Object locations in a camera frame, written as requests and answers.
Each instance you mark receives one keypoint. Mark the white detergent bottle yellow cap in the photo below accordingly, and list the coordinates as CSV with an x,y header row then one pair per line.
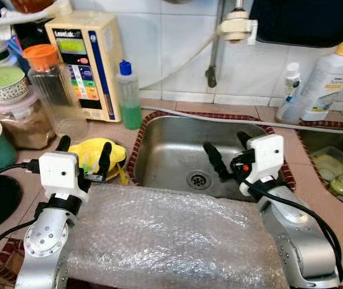
x,y
328,84

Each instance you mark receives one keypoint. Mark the beige water ionizer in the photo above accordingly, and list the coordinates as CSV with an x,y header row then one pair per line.
x,y
114,36

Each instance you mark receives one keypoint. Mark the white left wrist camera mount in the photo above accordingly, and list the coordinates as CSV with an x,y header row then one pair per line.
x,y
59,171

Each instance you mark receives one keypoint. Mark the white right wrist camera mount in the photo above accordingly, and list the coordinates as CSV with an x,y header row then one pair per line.
x,y
266,153

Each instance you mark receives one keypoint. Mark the dark metal faucet pipe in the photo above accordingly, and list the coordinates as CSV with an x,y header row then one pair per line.
x,y
214,60

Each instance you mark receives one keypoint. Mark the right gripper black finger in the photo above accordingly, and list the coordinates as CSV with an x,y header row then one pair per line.
x,y
214,159
245,141

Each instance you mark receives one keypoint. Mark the steel sink basin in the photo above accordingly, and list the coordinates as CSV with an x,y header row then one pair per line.
x,y
316,141
171,150

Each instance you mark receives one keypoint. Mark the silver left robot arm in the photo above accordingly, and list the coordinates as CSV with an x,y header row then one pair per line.
x,y
44,241

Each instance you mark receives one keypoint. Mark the brown powder jar pink lid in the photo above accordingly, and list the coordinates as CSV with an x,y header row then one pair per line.
x,y
26,129

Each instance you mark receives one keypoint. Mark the clear jar orange lid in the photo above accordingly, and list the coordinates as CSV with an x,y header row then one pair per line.
x,y
59,102

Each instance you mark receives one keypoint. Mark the yellow plastic bowl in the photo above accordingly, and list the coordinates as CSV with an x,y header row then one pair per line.
x,y
84,153

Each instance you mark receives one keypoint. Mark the beige faucet water filter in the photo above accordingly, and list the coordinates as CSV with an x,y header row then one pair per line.
x,y
237,27

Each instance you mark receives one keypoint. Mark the patterned bowl green lid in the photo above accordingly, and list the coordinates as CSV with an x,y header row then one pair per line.
x,y
2,81

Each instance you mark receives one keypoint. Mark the green liquid bottle blue cap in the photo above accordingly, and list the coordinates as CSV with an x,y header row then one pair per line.
x,y
130,111

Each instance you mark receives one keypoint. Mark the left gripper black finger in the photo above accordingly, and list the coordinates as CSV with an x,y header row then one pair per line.
x,y
104,161
63,146

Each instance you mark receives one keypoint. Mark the black pan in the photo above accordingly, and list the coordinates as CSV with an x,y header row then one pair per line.
x,y
304,21

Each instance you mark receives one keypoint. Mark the small white spray bottle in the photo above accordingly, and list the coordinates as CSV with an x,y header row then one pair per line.
x,y
292,90

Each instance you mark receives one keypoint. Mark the clear bubble wrap sheet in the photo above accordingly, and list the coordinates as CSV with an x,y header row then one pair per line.
x,y
171,241

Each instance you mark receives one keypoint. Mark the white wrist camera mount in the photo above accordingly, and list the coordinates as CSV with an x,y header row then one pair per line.
x,y
59,171
266,153

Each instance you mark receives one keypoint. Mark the clear plastic container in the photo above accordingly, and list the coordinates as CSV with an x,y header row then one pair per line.
x,y
331,165

